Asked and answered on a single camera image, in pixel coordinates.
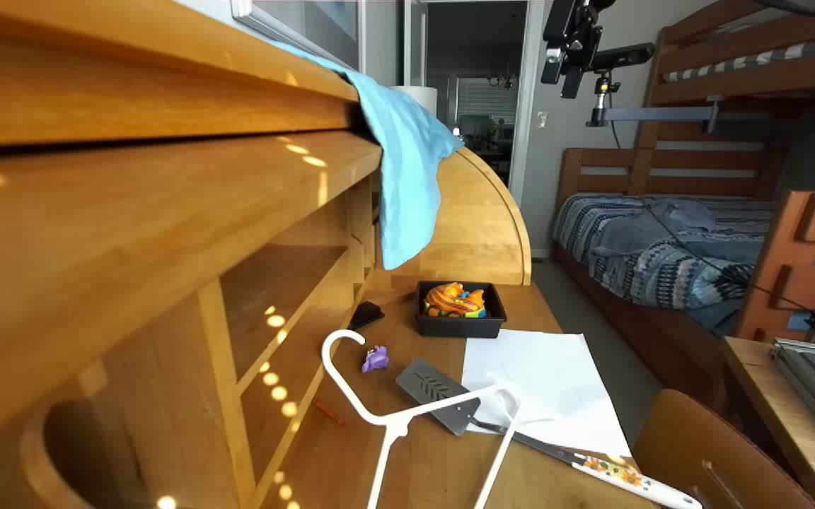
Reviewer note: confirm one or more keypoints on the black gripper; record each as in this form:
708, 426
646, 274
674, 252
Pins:
578, 30

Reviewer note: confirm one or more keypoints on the black tray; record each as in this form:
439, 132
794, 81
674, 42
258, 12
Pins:
453, 326

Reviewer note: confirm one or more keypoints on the small purple toy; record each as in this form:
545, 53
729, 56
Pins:
375, 361

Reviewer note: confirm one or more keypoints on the wooden bunk bed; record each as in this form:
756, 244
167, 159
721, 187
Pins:
708, 85

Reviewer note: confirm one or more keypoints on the striped grey bedding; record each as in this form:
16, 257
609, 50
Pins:
651, 244

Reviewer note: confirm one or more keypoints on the blue cloth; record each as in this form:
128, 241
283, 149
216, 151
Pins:
411, 172

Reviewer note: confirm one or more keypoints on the white paper sheet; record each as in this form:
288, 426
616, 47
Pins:
551, 377

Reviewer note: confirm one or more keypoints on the wooden side table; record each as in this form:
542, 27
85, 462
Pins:
777, 405

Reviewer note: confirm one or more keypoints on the wooden chair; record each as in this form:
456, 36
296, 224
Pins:
699, 442

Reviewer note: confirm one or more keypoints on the white plastic hanger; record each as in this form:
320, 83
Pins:
392, 422

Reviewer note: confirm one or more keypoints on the wooden roll-top desk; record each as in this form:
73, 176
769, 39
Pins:
143, 217

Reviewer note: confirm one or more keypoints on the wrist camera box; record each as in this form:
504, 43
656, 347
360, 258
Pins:
554, 66

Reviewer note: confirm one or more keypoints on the black camera on stand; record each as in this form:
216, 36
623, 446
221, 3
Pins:
616, 56

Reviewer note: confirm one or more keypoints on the orange wooden ladder frame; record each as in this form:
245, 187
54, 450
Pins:
786, 244

